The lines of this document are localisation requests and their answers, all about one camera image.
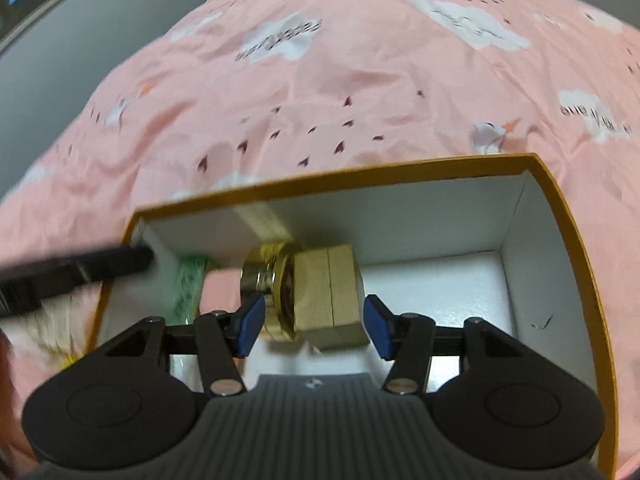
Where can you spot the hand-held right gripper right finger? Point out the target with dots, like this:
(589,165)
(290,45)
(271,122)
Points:
(377,327)

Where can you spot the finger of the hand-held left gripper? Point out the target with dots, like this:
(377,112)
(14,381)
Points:
(100,265)

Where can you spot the pink printed blanket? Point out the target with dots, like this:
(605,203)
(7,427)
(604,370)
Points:
(350,85)

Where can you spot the small brown cardboard box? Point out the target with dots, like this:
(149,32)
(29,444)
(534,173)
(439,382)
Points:
(325,295)

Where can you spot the pink tube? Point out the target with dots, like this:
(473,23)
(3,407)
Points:
(225,290)

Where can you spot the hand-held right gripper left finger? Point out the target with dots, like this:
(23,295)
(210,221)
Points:
(248,325)

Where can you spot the orange cardboard box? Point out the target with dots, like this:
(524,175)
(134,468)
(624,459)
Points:
(425,220)

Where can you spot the gold lidded jar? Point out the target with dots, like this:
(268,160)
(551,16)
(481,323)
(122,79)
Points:
(265,270)

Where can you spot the green patterned packet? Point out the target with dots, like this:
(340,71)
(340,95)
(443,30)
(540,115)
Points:
(192,285)

